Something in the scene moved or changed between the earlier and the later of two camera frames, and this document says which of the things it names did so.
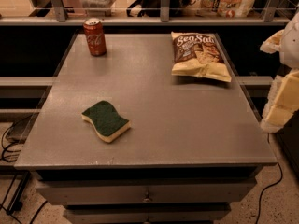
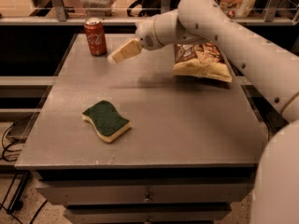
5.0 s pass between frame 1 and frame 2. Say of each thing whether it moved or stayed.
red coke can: stayed
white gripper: moved
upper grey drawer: stayed
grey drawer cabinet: stayed
